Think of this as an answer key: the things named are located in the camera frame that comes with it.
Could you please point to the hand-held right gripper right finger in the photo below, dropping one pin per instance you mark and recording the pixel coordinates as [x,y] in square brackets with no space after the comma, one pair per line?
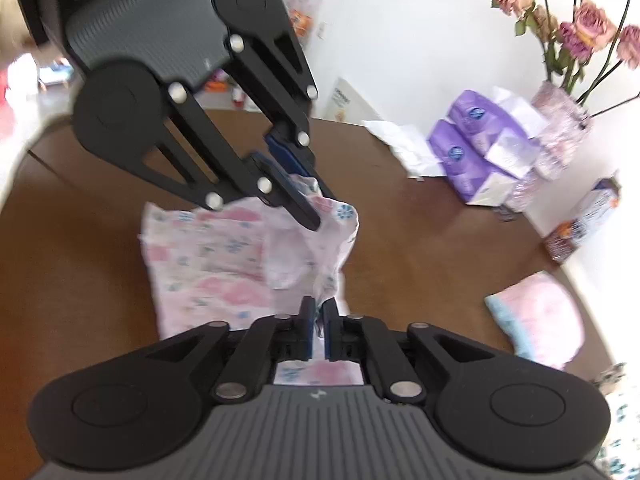
[331,325]

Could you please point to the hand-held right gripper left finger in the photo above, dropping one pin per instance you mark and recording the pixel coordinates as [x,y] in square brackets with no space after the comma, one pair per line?
[307,325]

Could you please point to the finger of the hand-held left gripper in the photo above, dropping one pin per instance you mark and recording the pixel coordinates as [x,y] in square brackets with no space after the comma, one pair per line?
[287,157]
[235,175]

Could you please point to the pink floral dress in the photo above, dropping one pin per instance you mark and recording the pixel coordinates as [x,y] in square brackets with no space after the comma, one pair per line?
[210,250]

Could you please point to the white printed carton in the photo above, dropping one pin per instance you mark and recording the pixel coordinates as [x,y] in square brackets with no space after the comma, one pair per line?
[345,100]

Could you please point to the crumpled white tissue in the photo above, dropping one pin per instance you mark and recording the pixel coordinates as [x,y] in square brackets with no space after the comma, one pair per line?
[405,145]

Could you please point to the hanging plastic bag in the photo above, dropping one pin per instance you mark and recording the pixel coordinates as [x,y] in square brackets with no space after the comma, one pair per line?
[302,10]

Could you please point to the pink cloth with blue trim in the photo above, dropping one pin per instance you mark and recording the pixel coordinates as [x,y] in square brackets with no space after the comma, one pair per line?
[540,315]

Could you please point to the purple textured vase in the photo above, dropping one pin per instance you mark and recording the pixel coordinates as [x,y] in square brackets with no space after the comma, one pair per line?
[560,120]

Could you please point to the tea bottle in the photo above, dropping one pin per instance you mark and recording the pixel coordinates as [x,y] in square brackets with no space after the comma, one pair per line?
[590,215]

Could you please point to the cream cloth with teal flowers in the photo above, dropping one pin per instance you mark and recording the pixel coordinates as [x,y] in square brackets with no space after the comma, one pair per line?
[622,420]

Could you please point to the dried pink roses bouquet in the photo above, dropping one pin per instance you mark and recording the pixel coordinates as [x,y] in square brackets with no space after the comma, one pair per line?
[595,22]

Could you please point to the wall outlet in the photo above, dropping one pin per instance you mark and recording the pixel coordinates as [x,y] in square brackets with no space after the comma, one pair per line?
[320,29]

